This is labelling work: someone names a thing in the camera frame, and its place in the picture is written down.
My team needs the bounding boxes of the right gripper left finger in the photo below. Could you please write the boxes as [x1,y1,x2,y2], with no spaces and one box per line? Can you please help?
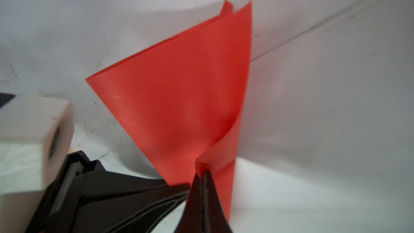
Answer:
[175,174,204,233]

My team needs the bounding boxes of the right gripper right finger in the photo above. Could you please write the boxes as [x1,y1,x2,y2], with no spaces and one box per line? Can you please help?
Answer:
[202,171,232,233]

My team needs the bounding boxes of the red square paper sheet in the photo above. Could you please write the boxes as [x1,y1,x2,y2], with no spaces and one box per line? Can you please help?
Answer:
[86,1,253,217]

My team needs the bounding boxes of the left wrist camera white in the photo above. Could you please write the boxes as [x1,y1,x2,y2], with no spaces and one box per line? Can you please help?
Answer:
[1,93,74,233]

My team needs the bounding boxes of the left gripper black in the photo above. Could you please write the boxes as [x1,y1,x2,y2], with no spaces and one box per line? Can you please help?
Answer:
[25,151,190,233]

